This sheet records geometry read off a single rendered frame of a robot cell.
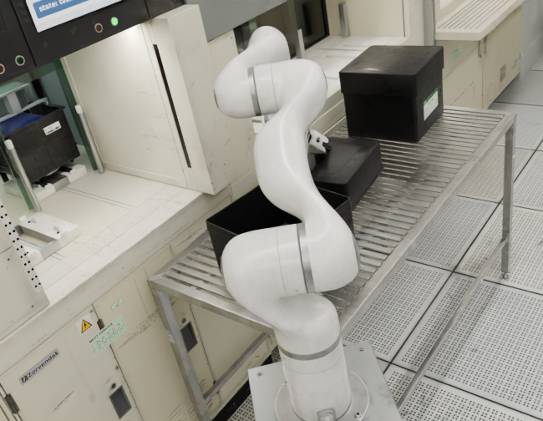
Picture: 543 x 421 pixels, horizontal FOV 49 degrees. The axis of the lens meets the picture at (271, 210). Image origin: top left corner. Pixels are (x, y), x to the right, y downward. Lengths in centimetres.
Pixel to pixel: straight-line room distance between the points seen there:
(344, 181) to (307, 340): 79
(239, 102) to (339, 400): 61
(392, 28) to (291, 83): 179
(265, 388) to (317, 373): 22
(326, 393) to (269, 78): 61
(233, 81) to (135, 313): 82
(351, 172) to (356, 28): 135
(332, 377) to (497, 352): 134
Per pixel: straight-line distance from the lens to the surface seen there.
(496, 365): 237
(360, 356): 134
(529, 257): 286
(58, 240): 178
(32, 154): 206
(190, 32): 167
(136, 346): 181
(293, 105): 114
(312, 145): 175
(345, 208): 152
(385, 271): 155
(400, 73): 206
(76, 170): 216
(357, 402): 124
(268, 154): 108
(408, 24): 290
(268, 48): 129
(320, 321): 106
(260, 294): 98
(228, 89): 120
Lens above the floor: 172
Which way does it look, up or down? 31 degrees down
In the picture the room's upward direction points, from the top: 12 degrees counter-clockwise
